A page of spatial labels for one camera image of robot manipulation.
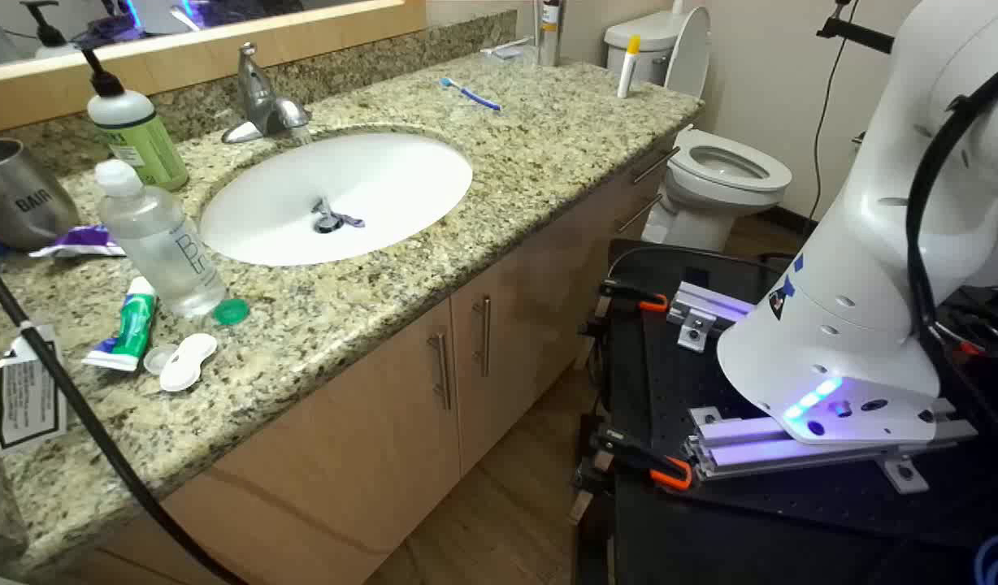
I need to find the wood framed mirror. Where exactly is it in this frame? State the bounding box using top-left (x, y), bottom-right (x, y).
top-left (0, 0), bottom-right (428, 140)

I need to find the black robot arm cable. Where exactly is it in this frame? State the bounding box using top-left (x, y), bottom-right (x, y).
top-left (905, 50), bottom-right (998, 366)

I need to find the thick black cable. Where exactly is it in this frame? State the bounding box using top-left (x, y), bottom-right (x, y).
top-left (0, 252), bottom-right (248, 585)

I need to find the chrome sink drain stopper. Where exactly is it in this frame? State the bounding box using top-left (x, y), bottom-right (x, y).
top-left (309, 195), bottom-right (368, 236)

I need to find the orange and black clamp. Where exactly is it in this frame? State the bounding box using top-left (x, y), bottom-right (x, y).
top-left (598, 275), bottom-right (672, 319)
top-left (592, 424), bottom-right (699, 497)

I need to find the black wall bracket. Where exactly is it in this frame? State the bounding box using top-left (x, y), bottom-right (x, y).
top-left (816, 0), bottom-right (898, 59)

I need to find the long aluminium rail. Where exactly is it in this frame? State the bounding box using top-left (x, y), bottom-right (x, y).
top-left (687, 400), bottom-right (978, 497)

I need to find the purple and white tube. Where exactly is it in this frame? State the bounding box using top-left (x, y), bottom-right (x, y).
top-left (26, 224), bottom-right (128, 263)

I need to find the metal drawer handle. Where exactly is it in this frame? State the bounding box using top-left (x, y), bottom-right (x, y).
top-left (626, 145), bottom-right (678, 187)

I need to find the wooden vanity cabinet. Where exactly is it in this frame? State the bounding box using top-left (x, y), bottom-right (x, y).
top-left (39, 117), bottom-right (704, 585)

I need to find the blue cable loop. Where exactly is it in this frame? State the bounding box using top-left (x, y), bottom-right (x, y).
top-left (971, 528), bottom-right (998, 585)

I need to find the tall clear bottle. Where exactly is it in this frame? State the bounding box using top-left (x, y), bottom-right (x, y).
top-left (533, 0), bottom-right (566, 72)

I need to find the short aluminium rail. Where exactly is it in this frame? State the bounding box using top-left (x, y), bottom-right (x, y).
top-left (669, 279), bottom-right (757, 354)

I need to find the white toilet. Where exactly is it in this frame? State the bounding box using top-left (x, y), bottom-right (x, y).
top-left (603, 2), bottom-right (796, 252)

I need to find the blue and white toothbrush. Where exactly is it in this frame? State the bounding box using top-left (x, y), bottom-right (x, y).
top-left (439, 74), bottom-right (504, 117)

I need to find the green pump soap bottle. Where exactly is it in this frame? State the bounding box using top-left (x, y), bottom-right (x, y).
top-left (79, 43), bottom-right (191, 195)

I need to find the chrome faucet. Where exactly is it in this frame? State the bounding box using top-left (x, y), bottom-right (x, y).
top-left (219, 39), bottom-right (316, 145)

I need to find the thin black wall cable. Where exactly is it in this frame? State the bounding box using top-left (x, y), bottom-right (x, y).
top-left (807, 43), bottom-right (849, 219)

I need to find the green and white toothpaste tube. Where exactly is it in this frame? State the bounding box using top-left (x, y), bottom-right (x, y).
top-left (82, 273), bottom-right (164, 373)

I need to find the clear bottle with white cap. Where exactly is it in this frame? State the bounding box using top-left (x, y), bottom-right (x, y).
top-left (92, 156), bottom-right (228, 322)

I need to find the black robot cart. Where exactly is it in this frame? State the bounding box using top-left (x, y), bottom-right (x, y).
top-left (574, 241), bottom-right (998, 585)

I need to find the white printed tag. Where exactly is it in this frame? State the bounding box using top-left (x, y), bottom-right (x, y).
top-left (0, 322), bottom-right (69, 450)

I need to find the small green cap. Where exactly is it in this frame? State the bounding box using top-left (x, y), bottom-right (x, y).
top-left (209, 295), bottom-right (254, 330)

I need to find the grey metal cup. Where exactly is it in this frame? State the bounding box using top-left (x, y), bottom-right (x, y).
top-left (0, 136), bottom-right (82, 252)

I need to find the metal cabinet door handle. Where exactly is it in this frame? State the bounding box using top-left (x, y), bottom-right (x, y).
top-left (473, 293), bottom-right (497, 380)
top-left (425, 325), bottom-right (459, 413)

